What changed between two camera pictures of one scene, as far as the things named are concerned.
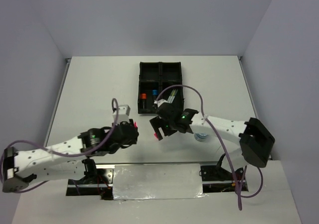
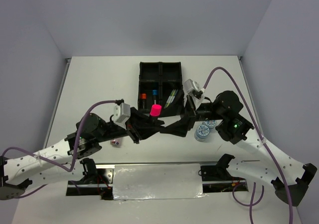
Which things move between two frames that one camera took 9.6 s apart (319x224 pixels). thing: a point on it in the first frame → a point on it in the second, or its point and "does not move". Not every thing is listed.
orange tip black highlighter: [143, 103] does not move
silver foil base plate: [156, 181] does not move
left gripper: [133, 141] → [139, 127]
